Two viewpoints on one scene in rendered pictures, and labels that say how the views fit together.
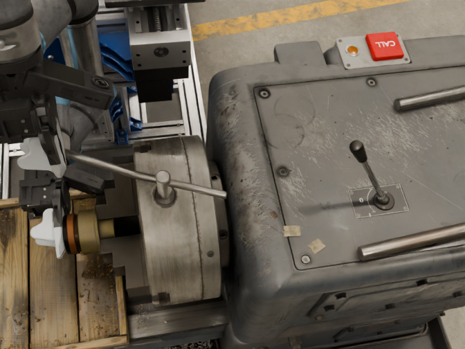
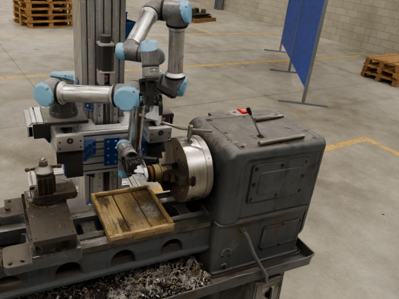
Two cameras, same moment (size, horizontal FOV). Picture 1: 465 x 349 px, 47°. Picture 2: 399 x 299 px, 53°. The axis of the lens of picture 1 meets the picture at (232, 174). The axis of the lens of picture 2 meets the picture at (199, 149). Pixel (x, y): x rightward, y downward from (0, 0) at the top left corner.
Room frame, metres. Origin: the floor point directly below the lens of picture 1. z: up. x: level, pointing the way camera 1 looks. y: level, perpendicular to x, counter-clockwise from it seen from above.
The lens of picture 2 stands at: (-1.29, 0.37, 2.02)
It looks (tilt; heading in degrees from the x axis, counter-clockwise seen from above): 26 degrees down; 349
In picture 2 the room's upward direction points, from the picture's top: 7 degrees clockwise
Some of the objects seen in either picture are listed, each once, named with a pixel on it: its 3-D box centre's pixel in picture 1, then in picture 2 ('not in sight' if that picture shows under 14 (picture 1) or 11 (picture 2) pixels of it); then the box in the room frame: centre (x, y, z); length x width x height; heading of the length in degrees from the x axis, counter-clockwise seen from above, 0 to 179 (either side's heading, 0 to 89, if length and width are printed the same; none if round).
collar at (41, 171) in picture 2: not in sight; (43, 168); (0.26, 0.73, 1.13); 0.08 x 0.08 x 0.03
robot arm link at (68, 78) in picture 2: not in sight; (61, 84); (0.82, 0.74, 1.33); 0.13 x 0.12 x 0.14; 162
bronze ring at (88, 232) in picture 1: (91, 231); (155, 172); (0.34, 0.25, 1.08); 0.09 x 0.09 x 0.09; 18
